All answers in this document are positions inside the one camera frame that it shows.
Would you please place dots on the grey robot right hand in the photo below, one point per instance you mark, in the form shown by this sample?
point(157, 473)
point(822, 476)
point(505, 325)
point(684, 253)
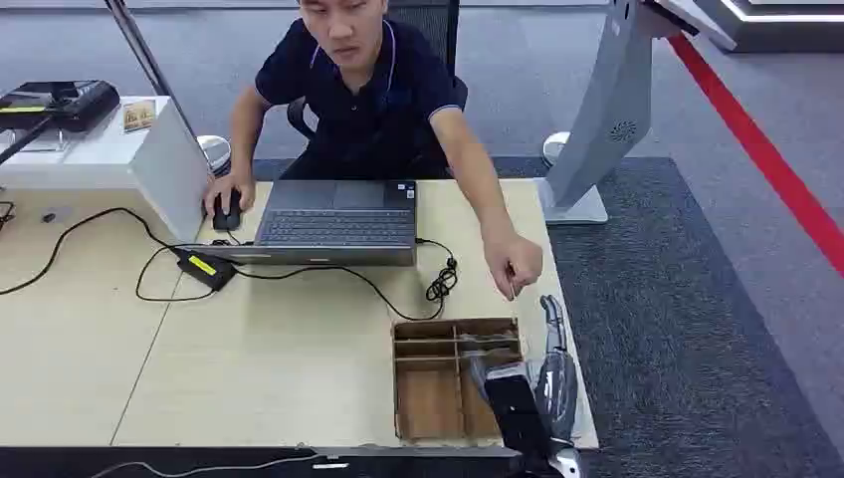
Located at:
point(557, 389)

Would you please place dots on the person's right hand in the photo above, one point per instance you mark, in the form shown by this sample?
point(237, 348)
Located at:
point(231, 185)

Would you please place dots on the person's left hand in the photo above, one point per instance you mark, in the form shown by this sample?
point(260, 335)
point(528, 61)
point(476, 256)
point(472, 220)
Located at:
point(517, 260)

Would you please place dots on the thin card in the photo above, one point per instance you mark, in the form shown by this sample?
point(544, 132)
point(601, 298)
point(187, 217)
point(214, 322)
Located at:
point(511, 284)

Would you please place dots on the black computer mouse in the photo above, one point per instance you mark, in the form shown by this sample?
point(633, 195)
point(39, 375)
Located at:
point(231, 219)

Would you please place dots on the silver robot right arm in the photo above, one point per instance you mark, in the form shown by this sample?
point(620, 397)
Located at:
point(568, 464)

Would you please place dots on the round white stand base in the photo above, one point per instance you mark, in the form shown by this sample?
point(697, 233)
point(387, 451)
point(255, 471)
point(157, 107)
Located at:
point(216, 150)
point(554, 148)

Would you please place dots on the white box partition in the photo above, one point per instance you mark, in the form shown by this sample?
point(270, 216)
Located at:
point(165, 171)

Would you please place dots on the black power adapter yellow label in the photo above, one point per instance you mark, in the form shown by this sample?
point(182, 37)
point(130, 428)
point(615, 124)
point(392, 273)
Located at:
point(204, 267)

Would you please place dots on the grey laptop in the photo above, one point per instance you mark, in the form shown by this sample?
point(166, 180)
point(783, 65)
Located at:
point(336, 227)

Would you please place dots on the dark grey carpet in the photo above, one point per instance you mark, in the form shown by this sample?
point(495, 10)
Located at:
point(659, 330)

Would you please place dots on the wooden card box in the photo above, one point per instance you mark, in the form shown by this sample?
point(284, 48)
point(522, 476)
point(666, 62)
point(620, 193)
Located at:
point(428, 396)

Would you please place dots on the dark slanted pole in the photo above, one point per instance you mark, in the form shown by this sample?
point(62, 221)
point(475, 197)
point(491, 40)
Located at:
point(148, 63)

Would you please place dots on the person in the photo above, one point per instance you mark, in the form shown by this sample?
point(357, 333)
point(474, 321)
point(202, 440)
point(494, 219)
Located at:
point(369, 99)

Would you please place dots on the black desktop device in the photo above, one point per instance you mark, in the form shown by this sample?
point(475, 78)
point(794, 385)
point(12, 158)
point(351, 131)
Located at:
point(79, 102)

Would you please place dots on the grey kiosk stand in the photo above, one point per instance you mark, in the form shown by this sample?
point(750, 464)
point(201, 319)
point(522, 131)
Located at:
point(606, 112)

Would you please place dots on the clear acrylic stand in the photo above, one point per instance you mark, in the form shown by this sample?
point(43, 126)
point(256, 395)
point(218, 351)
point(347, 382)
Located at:
point(39, 142)

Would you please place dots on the red floor tape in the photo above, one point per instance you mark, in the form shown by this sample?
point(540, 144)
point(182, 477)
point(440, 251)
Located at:
point(758, 148)

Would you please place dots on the black front panel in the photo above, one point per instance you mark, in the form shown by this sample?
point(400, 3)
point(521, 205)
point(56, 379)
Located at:
point(165, 465)

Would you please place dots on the lit display platform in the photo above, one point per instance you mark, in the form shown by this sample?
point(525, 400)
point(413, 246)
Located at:
point(778, 26)

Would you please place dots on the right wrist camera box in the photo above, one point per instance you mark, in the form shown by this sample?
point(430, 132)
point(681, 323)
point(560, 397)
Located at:
point(514, 402)

